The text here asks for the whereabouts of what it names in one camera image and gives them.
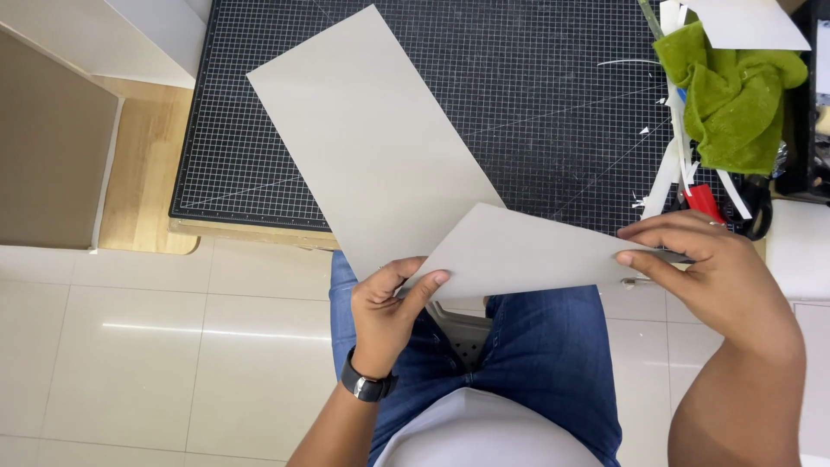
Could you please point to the person's left hand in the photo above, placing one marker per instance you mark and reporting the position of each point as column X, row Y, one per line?
column 382, row 324

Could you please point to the person's right hand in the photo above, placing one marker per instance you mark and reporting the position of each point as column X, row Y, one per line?
column 726, row 279

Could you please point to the grey paper sheet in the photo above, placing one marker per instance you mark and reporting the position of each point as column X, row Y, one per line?
column 369, row 136

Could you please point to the black wristwatch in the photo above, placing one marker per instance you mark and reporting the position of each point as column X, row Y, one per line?
column 366, row 386

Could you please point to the black scissors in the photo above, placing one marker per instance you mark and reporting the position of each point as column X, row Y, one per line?
column 755, row 207

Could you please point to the red utility knife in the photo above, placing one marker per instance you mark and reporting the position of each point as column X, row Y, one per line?
column 703, row 201

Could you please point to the white plastic stool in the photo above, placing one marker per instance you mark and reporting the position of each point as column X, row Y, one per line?
column 463, row 334

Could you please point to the long white paper strip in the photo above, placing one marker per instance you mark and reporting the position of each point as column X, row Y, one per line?
column 735, row 194
column 661, row 181
column 679, row 139

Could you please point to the white shirt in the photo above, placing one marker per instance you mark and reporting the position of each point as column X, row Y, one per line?
column 483, row 431

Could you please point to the blue jeans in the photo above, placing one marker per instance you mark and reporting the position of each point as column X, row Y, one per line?
column 544, row 350

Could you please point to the green cloth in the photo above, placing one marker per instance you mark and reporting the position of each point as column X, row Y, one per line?
column 736, row 104

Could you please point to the thin curled white paper strip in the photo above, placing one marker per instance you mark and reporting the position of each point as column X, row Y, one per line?
column 626, row 62

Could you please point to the white paper sheet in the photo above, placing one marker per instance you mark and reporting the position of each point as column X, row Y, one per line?
column 746, row 23

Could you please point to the black grid cutting mat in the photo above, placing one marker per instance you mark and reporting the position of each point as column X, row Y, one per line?
column 532, row 97

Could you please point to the metal ruler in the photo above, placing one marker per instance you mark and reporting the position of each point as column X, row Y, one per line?
column 650, row 18

